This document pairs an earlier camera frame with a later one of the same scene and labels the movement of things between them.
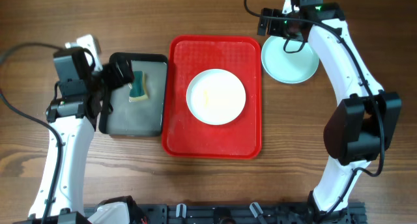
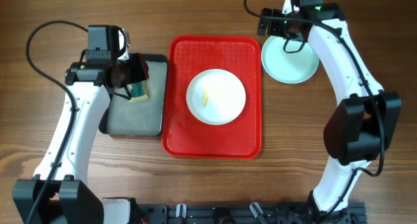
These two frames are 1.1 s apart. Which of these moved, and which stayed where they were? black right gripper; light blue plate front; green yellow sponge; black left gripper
Moved: black left gripper
Stayed: light blue plate front; black right gripper; green yellow sponge
